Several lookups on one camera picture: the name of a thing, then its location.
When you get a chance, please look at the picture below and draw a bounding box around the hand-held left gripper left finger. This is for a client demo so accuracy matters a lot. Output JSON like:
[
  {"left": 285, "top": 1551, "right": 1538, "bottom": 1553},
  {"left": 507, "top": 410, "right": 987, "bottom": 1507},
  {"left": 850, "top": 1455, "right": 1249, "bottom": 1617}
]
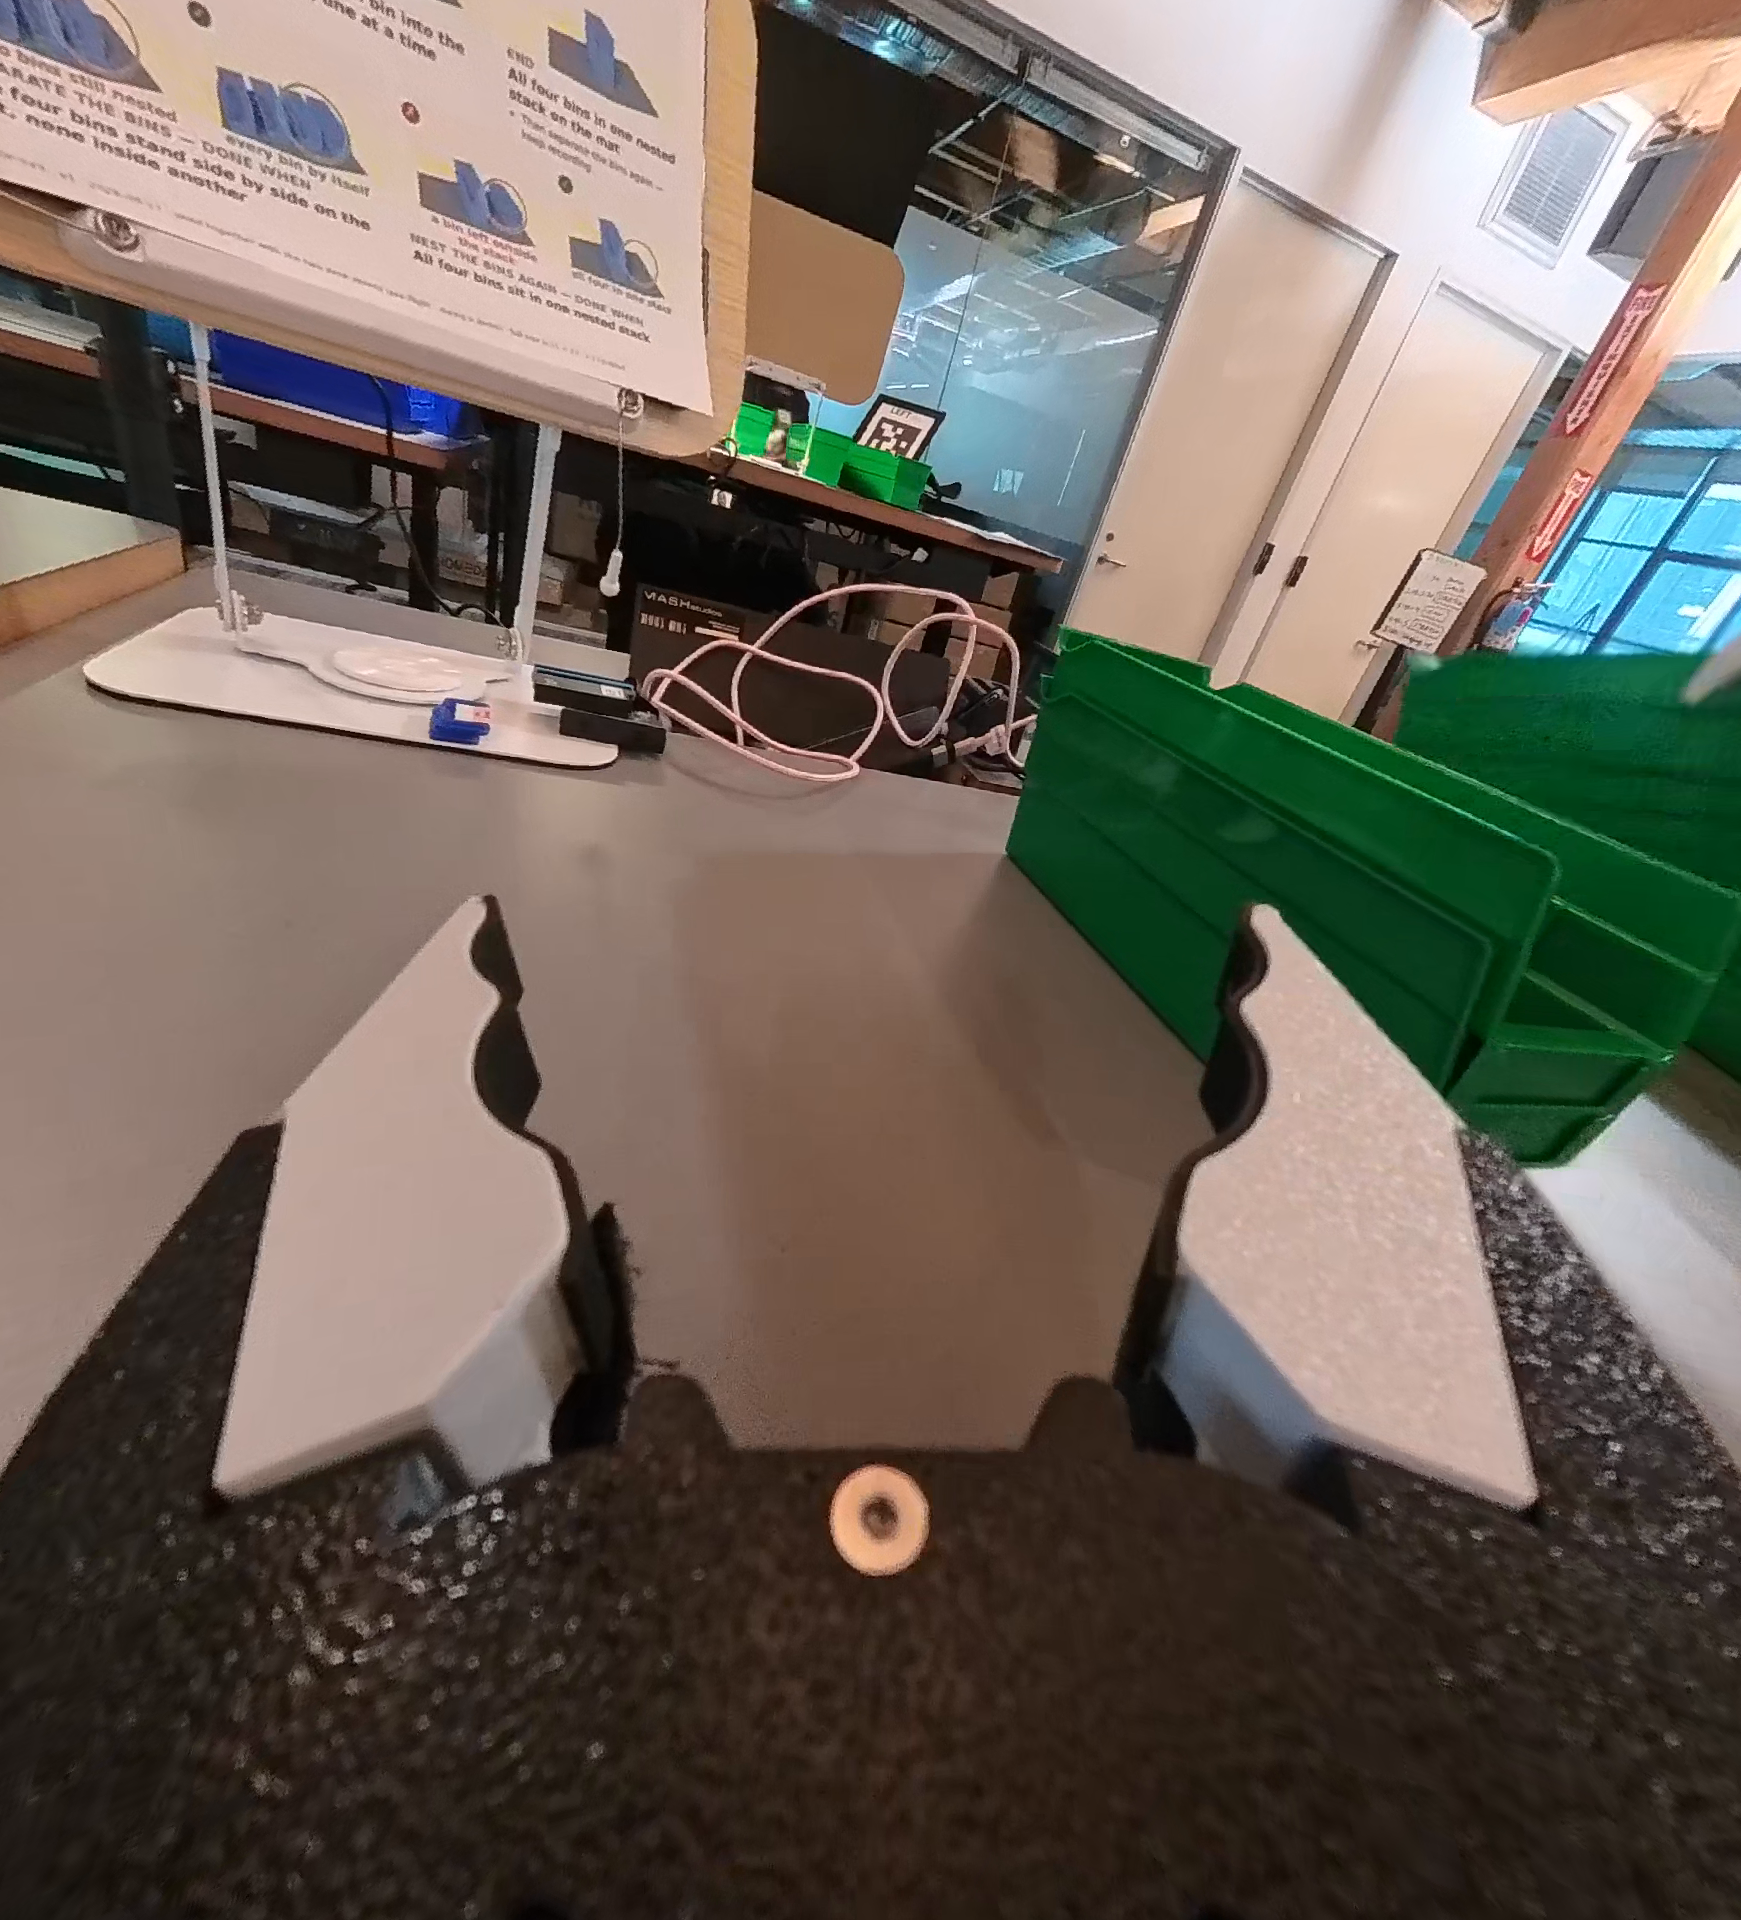
[{"left": 210, "top": 896, "right": 635, "bottom": 1502}]

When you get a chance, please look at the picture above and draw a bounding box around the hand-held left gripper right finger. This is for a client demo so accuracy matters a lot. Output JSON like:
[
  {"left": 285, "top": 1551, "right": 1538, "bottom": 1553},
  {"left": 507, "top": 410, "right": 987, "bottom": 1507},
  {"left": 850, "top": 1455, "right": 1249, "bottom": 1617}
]
[{"left": 1117, "top": 904, "right": 1545, "bottom": 1514}]

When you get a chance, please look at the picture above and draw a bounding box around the red vertical sign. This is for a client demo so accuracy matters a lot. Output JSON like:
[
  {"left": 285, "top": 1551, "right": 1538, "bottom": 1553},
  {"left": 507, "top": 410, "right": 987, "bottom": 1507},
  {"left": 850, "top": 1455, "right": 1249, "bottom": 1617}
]
[{"left": 1557, "top": 280, "right": 1670, "bottom": 444}]

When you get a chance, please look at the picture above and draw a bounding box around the whiteboard sign stand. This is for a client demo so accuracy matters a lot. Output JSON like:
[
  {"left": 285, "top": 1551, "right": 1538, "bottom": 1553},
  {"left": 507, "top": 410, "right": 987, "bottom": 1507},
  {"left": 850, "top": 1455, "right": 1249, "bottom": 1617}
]
[{"left": 1371, "top": 544, "right": 1489, "bottom": 655}]

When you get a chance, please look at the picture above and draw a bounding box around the white door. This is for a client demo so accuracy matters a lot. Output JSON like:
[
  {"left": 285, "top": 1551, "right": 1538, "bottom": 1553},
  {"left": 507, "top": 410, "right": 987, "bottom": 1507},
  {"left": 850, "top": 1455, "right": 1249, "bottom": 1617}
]
[
  {"left": 1093, "top": 170, "right": 1402, "bottom": 628},
  {"left": 1234, "top": 271, "right": 1566, "bottom": 726}
]

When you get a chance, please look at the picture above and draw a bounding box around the white round puck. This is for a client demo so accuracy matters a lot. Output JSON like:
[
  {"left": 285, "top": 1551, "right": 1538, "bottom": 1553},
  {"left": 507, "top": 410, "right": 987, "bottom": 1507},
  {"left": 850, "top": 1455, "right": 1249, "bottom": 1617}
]
[{"left": 329, "top": 641, "right": 476, "bottom": 702}]

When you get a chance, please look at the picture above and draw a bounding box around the white document stand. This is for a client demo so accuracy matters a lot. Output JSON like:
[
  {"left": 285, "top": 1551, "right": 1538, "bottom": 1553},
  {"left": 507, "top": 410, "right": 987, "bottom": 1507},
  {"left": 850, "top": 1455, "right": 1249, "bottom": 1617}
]
[{"left": 79, "top": 335, "right": 627, "bottom": 774}]

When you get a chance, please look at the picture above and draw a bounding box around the wood-edged side table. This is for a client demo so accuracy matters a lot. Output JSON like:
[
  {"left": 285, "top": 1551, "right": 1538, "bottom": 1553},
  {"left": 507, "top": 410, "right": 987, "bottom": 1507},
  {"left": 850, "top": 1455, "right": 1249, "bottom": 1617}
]
[{"left": 0, "top": 463, "right": 191, "bottom": 688}]

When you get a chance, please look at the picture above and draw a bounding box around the blue plastic tote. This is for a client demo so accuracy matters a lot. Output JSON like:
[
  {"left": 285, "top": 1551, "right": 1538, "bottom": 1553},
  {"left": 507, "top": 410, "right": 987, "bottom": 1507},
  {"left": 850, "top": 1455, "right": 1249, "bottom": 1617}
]
[{"left": 207, "top": 330, "right": 491, "bottom": 447}]

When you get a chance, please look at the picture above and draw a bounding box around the fiducial marker sign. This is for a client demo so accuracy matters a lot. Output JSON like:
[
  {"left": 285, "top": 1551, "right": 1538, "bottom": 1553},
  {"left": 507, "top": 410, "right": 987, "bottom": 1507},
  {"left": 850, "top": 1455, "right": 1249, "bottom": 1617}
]
[{"left": 850, "top": 399, "right": 950, "bottom": 469}]

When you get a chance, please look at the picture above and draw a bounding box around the wooden board stand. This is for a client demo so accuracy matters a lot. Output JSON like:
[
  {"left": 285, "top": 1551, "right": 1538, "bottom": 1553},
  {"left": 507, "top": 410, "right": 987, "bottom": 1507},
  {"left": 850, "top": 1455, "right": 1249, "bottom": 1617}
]
[{"left": 746, "top": 189, "right": 907, "bottom": 410}]

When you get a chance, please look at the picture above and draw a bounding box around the long wooden work table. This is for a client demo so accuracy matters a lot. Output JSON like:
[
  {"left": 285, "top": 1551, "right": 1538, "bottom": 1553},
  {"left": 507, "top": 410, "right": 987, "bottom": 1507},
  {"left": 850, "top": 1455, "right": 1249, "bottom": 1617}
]
[{"left": 0, "top": 282, "right": 546, "bottom": 618}]

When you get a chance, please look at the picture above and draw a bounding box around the wooden backing board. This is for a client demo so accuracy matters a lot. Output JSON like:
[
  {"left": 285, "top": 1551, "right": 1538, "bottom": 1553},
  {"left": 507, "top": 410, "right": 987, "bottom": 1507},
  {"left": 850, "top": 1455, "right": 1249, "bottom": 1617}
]
[{"left": 0, "top": 0, "right": 762, "bottom": 463}]

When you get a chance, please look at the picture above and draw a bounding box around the printed instruction sheet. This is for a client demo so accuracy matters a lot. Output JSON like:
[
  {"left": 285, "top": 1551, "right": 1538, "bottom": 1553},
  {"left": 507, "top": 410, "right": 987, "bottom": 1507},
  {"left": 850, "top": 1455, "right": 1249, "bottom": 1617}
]
[{"left": 0, "top": 0, "right": 716, "bottom": 417}]

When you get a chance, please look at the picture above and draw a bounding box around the bright window wall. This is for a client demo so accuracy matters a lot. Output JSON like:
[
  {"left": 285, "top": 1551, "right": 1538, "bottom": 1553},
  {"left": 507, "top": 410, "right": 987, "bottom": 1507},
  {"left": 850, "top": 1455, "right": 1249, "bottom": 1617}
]
[{"left": 1468, "top": 350, "right": 1741, "bottom": 665}]

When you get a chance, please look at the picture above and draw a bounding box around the wooden support post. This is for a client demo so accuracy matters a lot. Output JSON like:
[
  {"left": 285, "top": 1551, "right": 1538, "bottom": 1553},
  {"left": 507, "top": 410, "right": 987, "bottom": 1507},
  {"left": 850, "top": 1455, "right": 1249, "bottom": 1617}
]
[{"left": 1468, "top": 0, "right": 1741, "bottom": 605}]

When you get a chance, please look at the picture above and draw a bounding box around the black wall speaker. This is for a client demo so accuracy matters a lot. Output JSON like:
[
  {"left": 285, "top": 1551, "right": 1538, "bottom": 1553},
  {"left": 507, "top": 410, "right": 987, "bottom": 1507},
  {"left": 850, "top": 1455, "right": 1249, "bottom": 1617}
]
[{"left": 1584, "top": 140, "right": 1741, "bottom": 282}]

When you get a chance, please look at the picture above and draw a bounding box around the wall vent grille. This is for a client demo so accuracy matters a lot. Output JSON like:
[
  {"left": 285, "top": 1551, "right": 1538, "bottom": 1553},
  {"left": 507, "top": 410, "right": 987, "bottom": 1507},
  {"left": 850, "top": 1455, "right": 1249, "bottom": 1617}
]
[{"left": 1480, "top": 99, "right": 1638, "bottom": 275}]

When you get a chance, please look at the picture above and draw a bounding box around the white hanging cord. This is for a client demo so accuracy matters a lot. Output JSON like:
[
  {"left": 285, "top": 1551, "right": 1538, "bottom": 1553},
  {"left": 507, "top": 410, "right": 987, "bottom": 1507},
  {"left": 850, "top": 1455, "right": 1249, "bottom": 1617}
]
[{"left": 602, "top": 391, "right": 649, "bottom": 605}]

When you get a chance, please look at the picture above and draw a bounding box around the pink cable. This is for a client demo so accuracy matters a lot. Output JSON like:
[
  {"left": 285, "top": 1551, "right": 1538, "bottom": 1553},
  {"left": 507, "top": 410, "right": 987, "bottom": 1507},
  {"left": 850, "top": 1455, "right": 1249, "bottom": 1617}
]
[{"left": 639, "top": 584, "right": 1040, "bottom": 786}]

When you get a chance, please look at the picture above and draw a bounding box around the glass partition wall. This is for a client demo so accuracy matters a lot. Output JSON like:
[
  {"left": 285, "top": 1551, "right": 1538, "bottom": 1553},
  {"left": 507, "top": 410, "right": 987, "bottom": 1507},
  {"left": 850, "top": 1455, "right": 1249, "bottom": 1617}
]
[{"left": 748, "top": 0, "right": 1244, "bottom": 568}]

